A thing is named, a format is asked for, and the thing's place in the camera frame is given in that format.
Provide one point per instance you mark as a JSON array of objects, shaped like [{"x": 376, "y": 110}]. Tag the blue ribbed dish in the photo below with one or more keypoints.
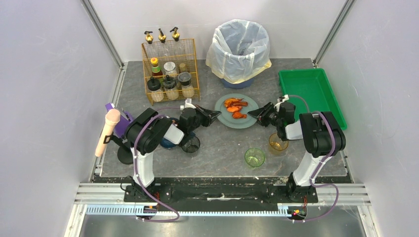
[{"x": 165, "y": 143}]

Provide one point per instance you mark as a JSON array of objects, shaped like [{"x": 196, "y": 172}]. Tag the red sauce bottle green label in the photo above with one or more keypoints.
[{"x": 156, "y": 69}]

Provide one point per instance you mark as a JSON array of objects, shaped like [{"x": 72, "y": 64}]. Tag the green glass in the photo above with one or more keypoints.
[{"x": 254, "y": 157}]

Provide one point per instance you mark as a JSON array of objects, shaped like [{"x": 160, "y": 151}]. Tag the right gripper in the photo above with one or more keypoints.
[{"x": 269, "y": 113}]

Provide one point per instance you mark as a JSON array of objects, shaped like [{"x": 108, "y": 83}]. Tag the brown-sauce bottle gold spout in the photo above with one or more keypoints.
[{"x": 162, "y": 42}]

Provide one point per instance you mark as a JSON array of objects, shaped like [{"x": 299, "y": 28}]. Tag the grey-green round plate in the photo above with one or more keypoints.
[{"x": 226, "y": 117}]

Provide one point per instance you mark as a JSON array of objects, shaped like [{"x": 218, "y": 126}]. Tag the bin with plastic liner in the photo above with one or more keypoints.
[{"x": 238, "y": 52}]

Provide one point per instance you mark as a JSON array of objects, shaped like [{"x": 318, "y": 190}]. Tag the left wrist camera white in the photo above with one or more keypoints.
[{"x": 187, "y": 104}]

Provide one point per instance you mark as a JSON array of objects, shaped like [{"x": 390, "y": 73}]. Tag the green plastic tray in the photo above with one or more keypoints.
[{"x": 314, "y": 90}]

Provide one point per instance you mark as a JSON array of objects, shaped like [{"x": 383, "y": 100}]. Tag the beige microphone on stand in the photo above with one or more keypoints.
[{"x": 108, "y": 130}]

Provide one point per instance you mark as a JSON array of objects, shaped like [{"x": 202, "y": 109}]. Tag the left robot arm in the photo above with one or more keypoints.
[{"x": 144, "y": 134}]

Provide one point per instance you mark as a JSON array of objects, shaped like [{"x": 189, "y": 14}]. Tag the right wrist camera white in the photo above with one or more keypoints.
[{"x": 280, "y": 100}]

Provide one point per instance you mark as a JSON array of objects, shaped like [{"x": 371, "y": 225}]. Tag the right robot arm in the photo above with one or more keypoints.
[{"x": 321, "y": 134}]

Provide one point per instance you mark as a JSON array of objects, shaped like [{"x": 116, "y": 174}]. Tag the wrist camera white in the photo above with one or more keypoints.
[
  {"x": 280, "y": 100},
  {"x": 187, "y": 104}
]

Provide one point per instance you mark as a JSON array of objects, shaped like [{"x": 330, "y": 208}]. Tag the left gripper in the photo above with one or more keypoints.
[{"x": 199, "y": 114}]

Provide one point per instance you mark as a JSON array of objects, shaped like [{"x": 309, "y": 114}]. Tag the amber glass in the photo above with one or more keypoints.
[{"x": 276, "y": 144}]

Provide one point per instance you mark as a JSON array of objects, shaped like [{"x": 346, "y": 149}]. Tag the black cap spice jar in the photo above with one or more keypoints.
[{"x": 155, "y": 88}]

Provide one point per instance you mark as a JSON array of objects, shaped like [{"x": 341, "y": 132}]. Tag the fried food on plate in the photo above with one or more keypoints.
[{"x": 234, "y": 106}]

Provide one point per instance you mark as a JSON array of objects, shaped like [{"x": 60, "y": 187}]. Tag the purple box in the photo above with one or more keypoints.
[{"x": 125, "y": 119}]

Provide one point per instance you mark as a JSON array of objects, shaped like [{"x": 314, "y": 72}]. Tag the black flip-cap spice jar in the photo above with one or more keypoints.
[{"x": 170, "y": 87}]

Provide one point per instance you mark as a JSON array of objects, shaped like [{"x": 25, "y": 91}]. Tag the dark smoky glass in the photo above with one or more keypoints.
[{"x": 192, "y": 145}]

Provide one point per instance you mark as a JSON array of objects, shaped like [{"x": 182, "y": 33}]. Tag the small yellow oil bottle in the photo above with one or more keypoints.
[{"x": 183, "y": 67}]

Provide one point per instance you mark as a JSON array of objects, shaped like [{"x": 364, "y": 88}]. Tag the clear oil bottle gold spout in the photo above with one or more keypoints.
[{"x": 149, "y": 41}]

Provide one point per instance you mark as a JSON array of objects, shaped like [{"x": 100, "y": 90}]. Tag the yellow wire rack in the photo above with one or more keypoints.
[{"x": 191, "y": 64}]

